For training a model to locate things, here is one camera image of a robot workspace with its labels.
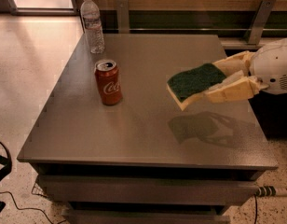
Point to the metal bracket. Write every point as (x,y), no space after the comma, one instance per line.
(254,33)
(122,14)

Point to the black chair frame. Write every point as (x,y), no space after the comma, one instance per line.
(6,167)

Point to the left metal bracket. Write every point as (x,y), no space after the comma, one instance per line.
(122,14)

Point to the white power strip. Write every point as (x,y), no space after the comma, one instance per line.
(271,191)

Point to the grey drawer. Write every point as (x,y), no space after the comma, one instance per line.
(146,190)
(114,217)

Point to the green and yellow sponge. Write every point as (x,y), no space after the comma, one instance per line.
(186,87)

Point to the metal door frame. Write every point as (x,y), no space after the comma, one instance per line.
(42,7)

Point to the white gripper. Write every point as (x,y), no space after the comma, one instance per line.
(273,66)

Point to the lower grey drawer front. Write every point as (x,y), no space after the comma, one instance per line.
(114,217)

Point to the grey drawer cabinet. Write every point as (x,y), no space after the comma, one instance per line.
(146,135)

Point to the red cola can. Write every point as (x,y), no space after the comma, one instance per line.
(106,74)

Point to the clear plastic water bottle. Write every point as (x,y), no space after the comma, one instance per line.
(90,15)

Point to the upper grey drawer front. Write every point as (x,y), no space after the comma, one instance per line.
(146,190)

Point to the right metal bracket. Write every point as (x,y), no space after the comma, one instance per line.
(254,33)

